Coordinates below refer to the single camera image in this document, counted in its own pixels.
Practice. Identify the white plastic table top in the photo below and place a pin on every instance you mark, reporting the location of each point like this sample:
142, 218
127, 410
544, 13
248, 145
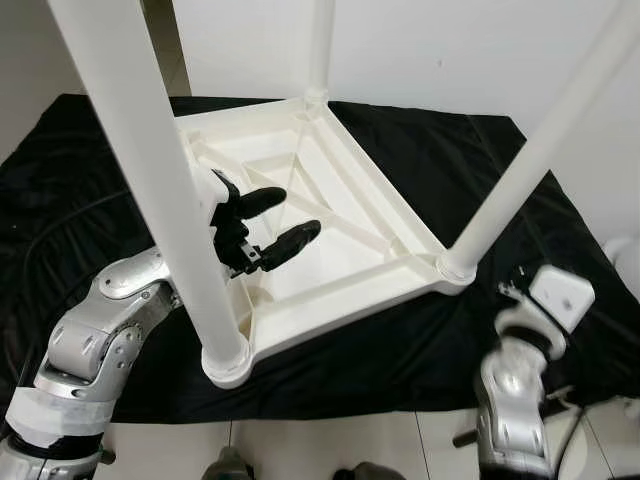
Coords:
330, 200

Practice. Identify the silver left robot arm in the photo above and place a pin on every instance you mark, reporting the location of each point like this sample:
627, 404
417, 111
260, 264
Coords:
80, 340

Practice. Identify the grey robot left foot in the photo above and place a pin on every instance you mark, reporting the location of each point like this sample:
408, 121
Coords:
230, 465

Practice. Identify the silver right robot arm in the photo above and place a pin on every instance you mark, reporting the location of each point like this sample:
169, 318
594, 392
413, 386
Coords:
515, 400

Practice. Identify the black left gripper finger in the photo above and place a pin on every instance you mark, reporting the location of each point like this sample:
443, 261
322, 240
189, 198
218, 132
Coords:
290, 243
262, 201

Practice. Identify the white metal frame tube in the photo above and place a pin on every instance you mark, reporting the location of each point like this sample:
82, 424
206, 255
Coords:
600, 408

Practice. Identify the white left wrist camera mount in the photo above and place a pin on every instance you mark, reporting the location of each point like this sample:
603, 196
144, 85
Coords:
212, 195

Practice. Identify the black table cloth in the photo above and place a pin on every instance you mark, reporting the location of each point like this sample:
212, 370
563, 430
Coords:
420, 350

